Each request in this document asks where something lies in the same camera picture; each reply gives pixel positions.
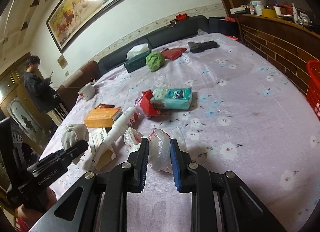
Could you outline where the beige tissue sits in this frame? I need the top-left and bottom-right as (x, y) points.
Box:
(61, 124), (89, 151)

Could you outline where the orange medicine box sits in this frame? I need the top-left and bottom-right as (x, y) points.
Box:
(84, 107), (123, 128)

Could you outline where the clear plastic bag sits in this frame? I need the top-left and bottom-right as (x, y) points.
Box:
(124, 127), (187, 173)

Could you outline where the white spray bottle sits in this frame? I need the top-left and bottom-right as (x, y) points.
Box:
(92, 106), (139, 166)

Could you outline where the red pink wrapper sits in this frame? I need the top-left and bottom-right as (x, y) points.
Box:
(135, 90), (161, 118)

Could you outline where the teal tissue pack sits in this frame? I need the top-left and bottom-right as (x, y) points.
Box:
(150, 87), (193, 110)

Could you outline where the white medicine box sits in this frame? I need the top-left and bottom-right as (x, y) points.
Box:
(89, 128), (117, 171)

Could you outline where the dark red foil wrapper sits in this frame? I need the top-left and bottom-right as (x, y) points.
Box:
(96, 104), (115, 109)

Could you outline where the operator left hand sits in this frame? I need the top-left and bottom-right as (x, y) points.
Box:
(17, 188), (57, 228)

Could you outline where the white red mug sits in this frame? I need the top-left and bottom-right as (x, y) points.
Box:
(78, 80), (96, 101)

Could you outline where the standing person dark jacket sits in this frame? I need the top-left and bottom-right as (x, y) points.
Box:
(23, 55), (61, 114)

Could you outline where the floral purple tablecloth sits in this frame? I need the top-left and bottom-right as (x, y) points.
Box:
(39, 31), (320, 232)

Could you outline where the green tissue box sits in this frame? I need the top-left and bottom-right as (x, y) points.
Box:
(124, 43), (151, 73)

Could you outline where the green towel ball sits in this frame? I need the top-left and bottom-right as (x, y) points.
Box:
(145, 52), (165, 72)

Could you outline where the red pouch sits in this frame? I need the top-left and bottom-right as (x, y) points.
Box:
(161, 48), (187, 61)

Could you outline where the black toy pistol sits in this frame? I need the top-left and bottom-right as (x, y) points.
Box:
(188, 41), (220, 53)

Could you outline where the red plastic basket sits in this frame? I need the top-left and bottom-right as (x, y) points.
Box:
(306, 60), (320, 119)

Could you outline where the framed horse painting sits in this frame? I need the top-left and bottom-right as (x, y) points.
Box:
(46, 0), (122, 53)

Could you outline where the wooden counter shelf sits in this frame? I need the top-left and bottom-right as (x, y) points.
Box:
(232, 14), (319, 95)

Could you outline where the black sofa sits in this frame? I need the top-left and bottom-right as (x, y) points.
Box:
(98, 15), (240, 75)

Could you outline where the red cloth on sofa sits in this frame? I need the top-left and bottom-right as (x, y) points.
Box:
(175, 13), (189, 22)

